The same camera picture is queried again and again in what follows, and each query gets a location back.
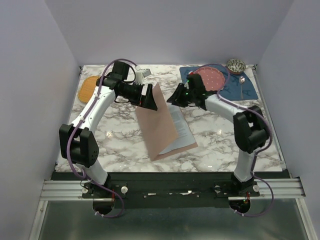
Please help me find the silver spoon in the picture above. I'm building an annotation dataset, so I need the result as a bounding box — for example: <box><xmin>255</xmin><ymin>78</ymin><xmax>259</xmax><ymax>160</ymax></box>
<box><xmin>238</xmin><ymin>76</ymin><xmax>246</xmax><ymax>100</ymax></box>

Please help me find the aluminium rail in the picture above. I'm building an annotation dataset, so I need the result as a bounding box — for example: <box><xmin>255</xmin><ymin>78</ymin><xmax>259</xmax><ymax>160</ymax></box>
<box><xmin>40</xmin><ymin>178</ymin><xmax>306</xmax><ymax>201</ymax></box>

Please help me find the floral patterned bowl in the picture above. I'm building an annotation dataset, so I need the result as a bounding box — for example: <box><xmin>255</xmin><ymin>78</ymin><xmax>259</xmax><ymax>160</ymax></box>
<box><xmin>226</xmin><ymin>58</ymin><xmax>247</xmax><ymax>75</ymax></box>

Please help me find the blue cloth placemat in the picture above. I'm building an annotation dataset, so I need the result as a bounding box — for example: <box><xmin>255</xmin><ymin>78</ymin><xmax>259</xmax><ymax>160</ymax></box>
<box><xmin>179</xmin><ymin>65</ymin><xmax>259</xmax><ymax>101</ymax></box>

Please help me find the printed paper stack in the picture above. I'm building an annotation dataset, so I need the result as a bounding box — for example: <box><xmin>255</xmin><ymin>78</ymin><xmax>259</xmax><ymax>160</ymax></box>
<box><xmin>159</xmin><ymin>104</ymin><xmax>196</xmax><ymax>155</ymax></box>

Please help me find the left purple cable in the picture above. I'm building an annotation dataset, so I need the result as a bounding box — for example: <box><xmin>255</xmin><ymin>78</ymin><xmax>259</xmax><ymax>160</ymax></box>
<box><xmin>66</xmin><ymin>58</ymin><xmax>137</xmax><ymax>218</ymax></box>

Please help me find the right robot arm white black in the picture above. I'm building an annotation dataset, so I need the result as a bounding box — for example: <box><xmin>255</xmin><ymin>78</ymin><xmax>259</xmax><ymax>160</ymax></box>
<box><xmin>167</xmin><ymin>74</ymin><xmax>273</xmax><ymax>196</ymax></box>

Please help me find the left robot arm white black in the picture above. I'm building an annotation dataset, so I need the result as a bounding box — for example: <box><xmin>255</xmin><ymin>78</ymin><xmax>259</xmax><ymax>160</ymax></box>
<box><xmin>59</xmin><ymin>58</ymin><xmax>158</xmax><ymax>198</ymax></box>

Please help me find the orange woven mat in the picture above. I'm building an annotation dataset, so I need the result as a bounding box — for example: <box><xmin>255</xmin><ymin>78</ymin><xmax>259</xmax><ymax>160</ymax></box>
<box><xmin>77</xmin><ymin>76</ymin><xmax>100</xmax><ymax>104</ymax></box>

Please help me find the pink dotted plate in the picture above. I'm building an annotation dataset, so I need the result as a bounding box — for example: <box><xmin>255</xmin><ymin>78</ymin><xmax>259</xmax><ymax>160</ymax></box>
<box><xmin>193</xmin><ymin>66</ymin><xmax>226</xmax><ymax>91</ymax></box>

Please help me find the purple cable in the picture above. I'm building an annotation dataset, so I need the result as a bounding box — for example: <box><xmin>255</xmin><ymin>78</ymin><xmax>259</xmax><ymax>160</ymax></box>
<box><xmin>188</xmin><ymin>63</ymin><xmax>274</xmax><ymax>217</ymax></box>
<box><xmin>66</xmin><ymin>58</ymin><xmax>137</xmax><ymax>218</ymax></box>

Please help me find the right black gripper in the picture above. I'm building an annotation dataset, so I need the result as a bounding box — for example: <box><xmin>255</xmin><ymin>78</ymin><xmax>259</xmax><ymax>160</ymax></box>
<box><xmin>165</xmin><ymin>83</ymin><xmax>195</xmax><ymax>109</ymax></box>

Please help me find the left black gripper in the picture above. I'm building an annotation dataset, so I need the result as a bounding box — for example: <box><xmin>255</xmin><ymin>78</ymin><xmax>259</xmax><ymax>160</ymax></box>
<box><xmin>119</xmin><ymin>81</ymin><xmax>158</xmax><ymax>110</ymax></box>

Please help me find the black mounting base plate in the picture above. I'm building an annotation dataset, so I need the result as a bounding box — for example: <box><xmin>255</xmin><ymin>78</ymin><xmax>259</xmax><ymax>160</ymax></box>
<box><xmin>82</xmin><ymin>172</ymin><xmax>260</xmax><ymax>209</ymax></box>

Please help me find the pink folder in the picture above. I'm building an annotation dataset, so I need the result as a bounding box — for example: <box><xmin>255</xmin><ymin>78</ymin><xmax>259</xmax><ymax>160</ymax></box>
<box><xmin>135</xmin><ymin>84</ymin><xmax>198</xmax><ymax>161</ymax></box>

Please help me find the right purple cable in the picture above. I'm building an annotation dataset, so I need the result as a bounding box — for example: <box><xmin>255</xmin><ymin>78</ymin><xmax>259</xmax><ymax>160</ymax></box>
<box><xmin>188</xmin><ymin>63</ymin><xmax>274</xmax><ymax>217</ymax></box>

